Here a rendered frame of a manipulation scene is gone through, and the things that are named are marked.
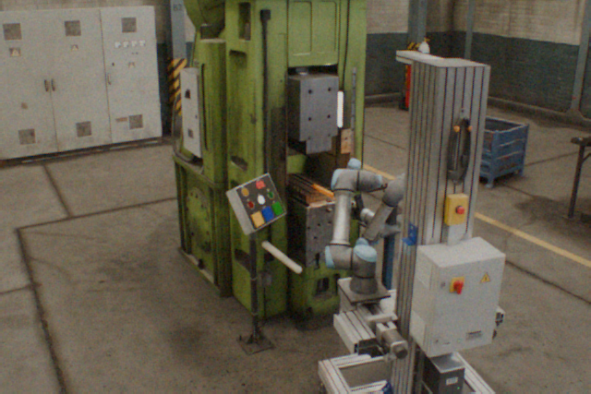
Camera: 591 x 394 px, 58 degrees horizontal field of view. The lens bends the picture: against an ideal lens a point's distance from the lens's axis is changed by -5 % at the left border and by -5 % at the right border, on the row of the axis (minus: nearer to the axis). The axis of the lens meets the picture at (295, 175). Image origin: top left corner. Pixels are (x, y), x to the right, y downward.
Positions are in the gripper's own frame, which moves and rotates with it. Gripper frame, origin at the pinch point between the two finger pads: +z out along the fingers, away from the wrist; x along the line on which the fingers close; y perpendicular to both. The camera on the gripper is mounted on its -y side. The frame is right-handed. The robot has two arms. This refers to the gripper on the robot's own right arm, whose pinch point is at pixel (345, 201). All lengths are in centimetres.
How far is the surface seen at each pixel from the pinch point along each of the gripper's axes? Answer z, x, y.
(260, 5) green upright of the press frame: 40, -37, -123
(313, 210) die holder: 21.8, -10.2, 11.7
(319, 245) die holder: 22.1, -4.5, 39.6
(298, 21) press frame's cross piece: 41, -9, -112
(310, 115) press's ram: 27, -9, -52
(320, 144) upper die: 27.3, -0.9, -31.9
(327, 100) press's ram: 27, 4, -61
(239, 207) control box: 8, -72, -9
